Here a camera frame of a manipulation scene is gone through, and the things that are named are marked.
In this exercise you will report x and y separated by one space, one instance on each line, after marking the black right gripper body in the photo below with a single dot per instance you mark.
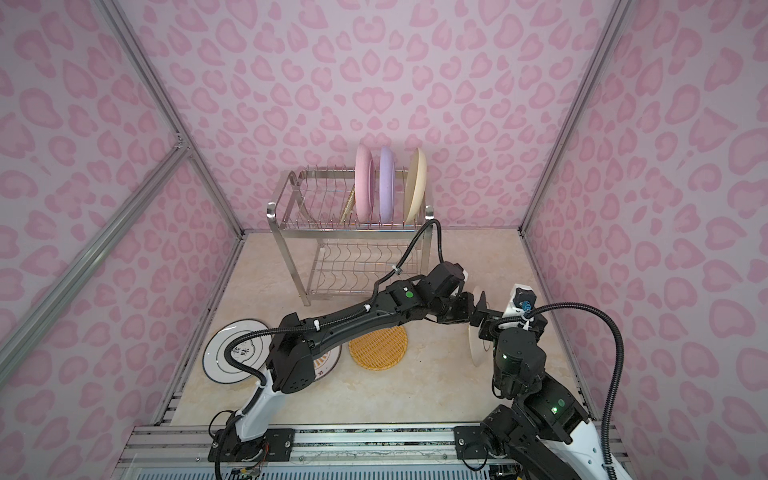
494 324

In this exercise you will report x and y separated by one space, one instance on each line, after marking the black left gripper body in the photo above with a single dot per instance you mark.
464 306

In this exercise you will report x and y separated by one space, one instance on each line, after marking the white star cartoon plate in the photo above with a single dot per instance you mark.
478 347

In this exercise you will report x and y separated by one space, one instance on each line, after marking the cream beige plate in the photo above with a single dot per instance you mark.
415 187

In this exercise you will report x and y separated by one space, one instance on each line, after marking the purple plate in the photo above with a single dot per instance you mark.
387 184

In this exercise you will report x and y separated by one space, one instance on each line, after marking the pink plate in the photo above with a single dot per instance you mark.
364 176

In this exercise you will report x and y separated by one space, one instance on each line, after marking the green yellow woven plate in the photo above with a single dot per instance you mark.
348 208

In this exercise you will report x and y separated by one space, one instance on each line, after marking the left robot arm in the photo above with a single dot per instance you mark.
297 343

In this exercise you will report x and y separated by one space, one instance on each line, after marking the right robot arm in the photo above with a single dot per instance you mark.
544 428

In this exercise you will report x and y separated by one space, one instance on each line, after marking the stainless steel dish rack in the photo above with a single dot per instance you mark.
324 257

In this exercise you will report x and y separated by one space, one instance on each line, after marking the orange woven pattern plate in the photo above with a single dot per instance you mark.
379 350

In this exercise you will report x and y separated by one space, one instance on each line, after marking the white plate orange sunburst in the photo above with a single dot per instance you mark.
327 362

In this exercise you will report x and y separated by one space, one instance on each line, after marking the white plate black rim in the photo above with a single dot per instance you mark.
252 353

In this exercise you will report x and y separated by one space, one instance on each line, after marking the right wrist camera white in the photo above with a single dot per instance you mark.
521 303

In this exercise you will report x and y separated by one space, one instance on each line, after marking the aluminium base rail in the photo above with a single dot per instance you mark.
320 445

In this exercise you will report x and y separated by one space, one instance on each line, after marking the aluminium frame profile right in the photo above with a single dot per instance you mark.
606 44

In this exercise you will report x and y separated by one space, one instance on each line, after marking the aluminium frame profile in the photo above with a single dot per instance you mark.
606 44
37 322

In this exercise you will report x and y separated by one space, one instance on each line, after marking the aluminium frame profile left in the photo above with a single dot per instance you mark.
37 322

